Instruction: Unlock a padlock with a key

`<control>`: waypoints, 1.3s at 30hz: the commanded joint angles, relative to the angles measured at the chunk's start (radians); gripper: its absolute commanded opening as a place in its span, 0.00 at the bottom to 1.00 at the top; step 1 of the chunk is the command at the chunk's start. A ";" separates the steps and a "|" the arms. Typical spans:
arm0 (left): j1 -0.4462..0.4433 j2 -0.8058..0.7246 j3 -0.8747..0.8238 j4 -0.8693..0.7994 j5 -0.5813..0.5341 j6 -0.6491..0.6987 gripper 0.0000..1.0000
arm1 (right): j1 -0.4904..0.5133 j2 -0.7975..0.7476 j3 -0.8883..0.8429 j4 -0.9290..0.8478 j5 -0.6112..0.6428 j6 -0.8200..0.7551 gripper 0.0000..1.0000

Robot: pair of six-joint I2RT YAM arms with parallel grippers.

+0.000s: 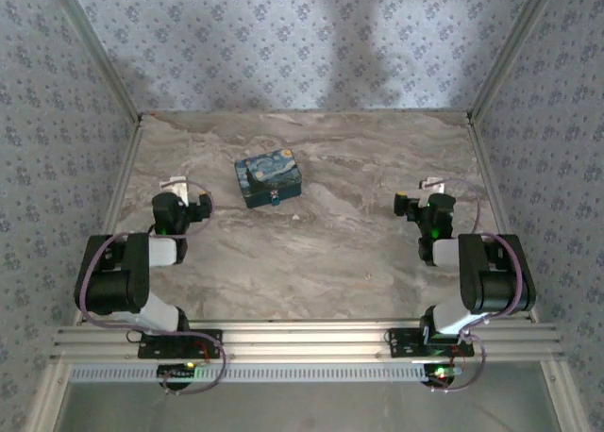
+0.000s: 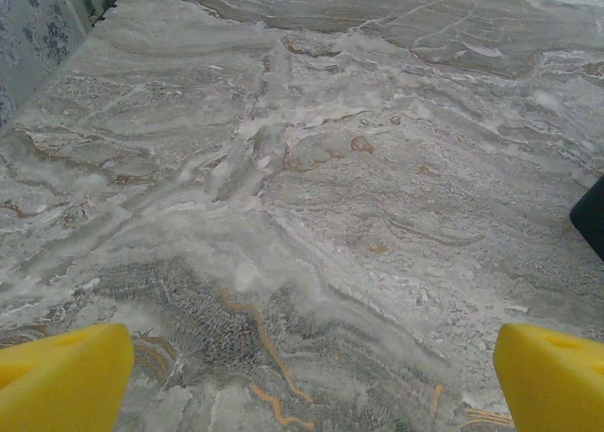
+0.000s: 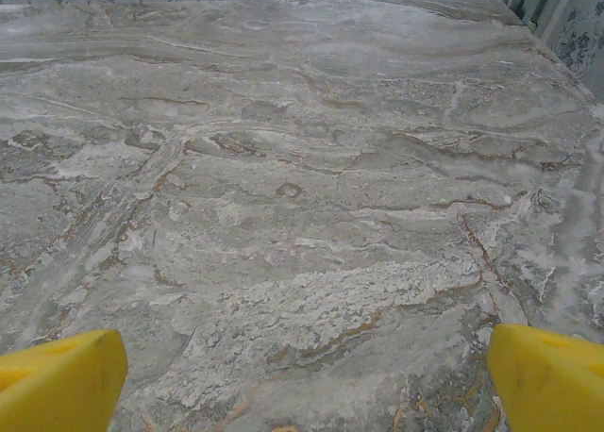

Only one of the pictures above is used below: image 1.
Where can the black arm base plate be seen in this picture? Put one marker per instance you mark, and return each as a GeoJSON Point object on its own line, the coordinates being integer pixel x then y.
{"type": "Point", "coordinates": [151, 349]}
{"type": "Point", "coordinates": [401, 347]}

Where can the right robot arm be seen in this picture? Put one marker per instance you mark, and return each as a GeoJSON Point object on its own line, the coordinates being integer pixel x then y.
{"type": "Point", "coordinates": [491, 286]}

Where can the starry night tin box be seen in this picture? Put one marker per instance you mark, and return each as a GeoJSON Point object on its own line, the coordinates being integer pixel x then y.
{"type": "Point", "coordinates": [266, 172]}

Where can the aluminium mounting rail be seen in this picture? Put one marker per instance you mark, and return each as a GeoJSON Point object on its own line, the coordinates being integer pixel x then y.
{"type": "Point", "coordinates": [307, 342]}

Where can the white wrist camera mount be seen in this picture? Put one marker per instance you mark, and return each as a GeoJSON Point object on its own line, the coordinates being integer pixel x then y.
{"type": "Point", "coordinates": [431, 183]}
{"type": "Point", "coordinates": [177, 185]}

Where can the aluminium table side rail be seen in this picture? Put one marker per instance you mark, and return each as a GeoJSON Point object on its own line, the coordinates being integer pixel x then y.
{"type": "Point", "coordinates": [492, 191]}
{"type": "Point", "coordinates": [119, 191]}

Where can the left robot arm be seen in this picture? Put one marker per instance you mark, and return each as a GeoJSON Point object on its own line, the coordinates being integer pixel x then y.
{"type": "Point", "coordinates": [113, 286]}

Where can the controller board with led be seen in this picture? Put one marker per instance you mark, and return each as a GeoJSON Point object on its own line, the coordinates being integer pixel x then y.
{"type": "Point", "coordinates": [441, 374]}
{"type": "Point", "coordinates": [177, 373]}

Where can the aluminium corner leg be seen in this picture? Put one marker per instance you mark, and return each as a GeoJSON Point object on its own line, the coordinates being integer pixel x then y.
{"type": "Point", "coordinates": [47, 399]}
{"type": "Point", "coordinates": [564, 399]}

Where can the aluminium frame post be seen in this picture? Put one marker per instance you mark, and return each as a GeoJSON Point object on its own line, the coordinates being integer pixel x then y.
{"type": "Point", "coordinates": [100, 50]}
{"type": "Point", "coordinates": [510, 50]}

